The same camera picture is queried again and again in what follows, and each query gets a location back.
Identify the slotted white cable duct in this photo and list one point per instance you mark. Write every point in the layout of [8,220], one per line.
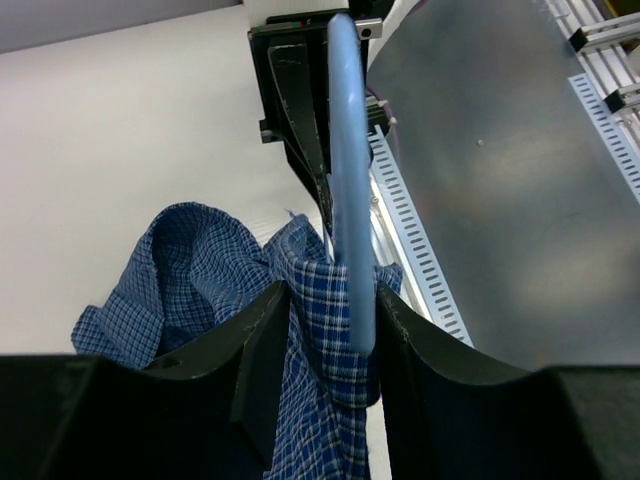
[433,297]

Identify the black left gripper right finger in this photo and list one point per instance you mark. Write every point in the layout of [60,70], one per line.
[452,412]

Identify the aluminium mounting rail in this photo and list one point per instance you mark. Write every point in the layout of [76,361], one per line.
[385,245]

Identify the light blue wire hanger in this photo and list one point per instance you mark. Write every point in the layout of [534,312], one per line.
[350,184]

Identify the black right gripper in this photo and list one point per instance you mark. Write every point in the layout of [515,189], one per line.
[290,57]

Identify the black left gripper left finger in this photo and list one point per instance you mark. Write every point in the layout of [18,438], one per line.
[207,410]

